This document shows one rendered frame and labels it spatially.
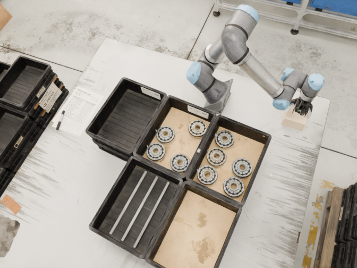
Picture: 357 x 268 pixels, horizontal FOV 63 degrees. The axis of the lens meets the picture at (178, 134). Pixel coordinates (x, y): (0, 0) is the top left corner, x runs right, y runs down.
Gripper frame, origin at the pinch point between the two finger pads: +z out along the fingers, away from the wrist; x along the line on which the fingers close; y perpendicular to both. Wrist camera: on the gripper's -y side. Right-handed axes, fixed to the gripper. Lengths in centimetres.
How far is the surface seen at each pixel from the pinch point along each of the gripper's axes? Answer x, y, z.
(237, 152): -24.3, 40.1, -7.9
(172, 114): -66, 30, -8
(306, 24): -3, -139, 62
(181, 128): -58, 37, -8
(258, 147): -15.0, 33.3, -7.9
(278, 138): -5.0, 17.6, 5.1
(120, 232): -65, 99, -8
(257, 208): -6, 61, 5
